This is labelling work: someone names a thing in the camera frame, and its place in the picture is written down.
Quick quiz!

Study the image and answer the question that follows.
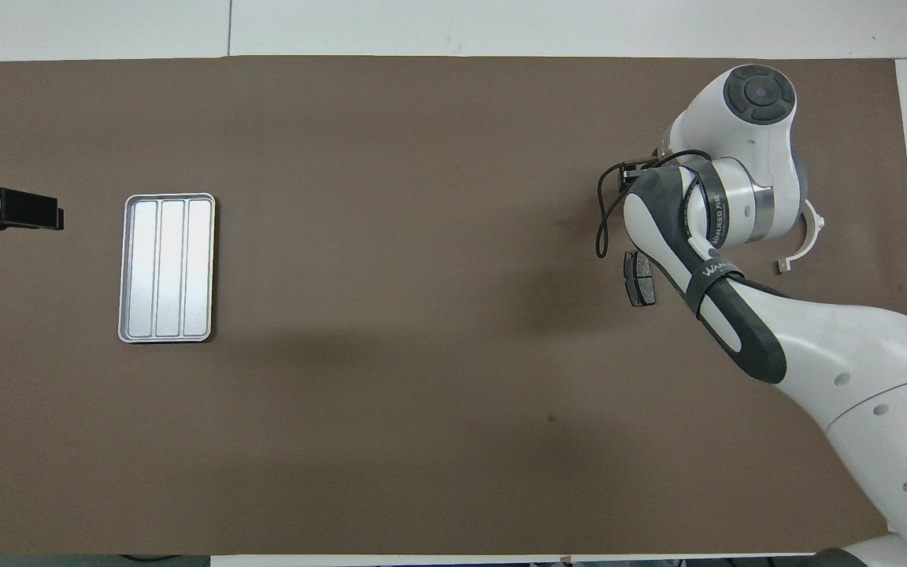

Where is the silver metal tray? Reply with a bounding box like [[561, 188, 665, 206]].
[[118, 193, 217, 343]]

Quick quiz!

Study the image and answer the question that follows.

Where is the brown table mat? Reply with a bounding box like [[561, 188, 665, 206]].
[[0, 55, 907, 556]]

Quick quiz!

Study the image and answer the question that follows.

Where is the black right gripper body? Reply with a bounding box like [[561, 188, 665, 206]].
[[617, 160, 663, 194]]

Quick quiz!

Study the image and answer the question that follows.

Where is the white semicircular bracket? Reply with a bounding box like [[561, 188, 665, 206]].
[[774, 199, 826, 274]]

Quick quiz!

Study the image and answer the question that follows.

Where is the rectangular dark grey brake pad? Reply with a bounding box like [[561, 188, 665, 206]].
[[624, 250, 657, 308]]

